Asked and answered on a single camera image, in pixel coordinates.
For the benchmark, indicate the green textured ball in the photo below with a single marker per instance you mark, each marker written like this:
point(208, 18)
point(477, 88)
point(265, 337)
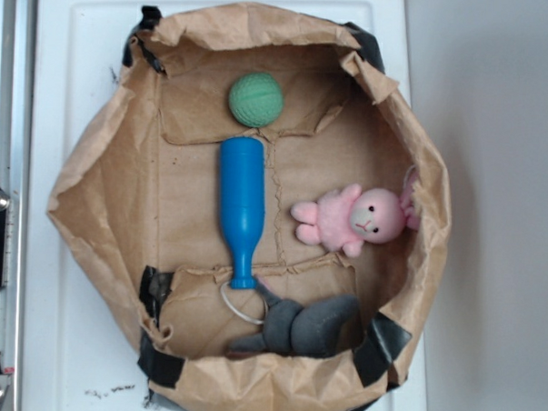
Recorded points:
point(256, 100)

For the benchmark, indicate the brown paper bag container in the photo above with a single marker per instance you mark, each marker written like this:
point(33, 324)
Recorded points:
point(136, 202)

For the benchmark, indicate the blue plastic bottle toy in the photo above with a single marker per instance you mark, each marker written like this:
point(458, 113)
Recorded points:
point(242, 204)

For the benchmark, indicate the pink plush bunny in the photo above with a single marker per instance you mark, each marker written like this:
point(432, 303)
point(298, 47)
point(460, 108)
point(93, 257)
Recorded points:
point(344, 220)

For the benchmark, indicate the grey plush animal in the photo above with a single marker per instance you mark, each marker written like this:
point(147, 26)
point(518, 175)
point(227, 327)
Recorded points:
point(291, 329)

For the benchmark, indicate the white plastic tray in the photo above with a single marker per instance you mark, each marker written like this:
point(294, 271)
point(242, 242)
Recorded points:
point(74, 357)

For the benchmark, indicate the aluminium frame rail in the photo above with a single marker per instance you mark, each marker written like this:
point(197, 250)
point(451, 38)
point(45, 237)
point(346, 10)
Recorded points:
point(17, 70)

